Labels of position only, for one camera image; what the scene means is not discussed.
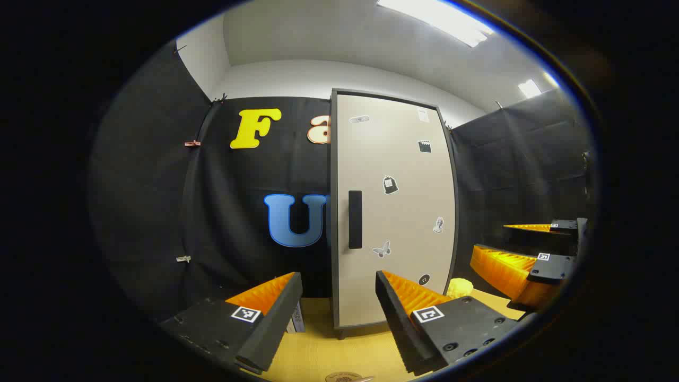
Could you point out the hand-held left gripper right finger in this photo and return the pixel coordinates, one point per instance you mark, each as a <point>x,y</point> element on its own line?
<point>395,318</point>

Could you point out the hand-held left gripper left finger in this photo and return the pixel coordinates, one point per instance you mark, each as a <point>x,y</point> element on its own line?
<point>276,318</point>

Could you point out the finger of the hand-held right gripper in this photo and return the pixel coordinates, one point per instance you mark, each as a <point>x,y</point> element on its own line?
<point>562,225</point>
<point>551,268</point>

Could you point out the round wooden coaster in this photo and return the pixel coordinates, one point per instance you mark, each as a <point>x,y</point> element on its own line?
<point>342,378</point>

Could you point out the grey cabinet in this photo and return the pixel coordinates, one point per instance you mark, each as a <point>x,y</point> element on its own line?
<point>333,212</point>

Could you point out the lilac book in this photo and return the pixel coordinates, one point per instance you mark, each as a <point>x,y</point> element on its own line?
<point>297,318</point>

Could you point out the yellow crumpled object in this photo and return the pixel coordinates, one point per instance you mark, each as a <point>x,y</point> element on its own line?
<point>459,288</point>

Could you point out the small ceiling light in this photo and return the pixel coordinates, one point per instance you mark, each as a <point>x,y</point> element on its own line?
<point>529,88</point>

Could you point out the black backdrop cloth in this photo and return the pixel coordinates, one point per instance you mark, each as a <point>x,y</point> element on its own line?
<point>159,185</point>

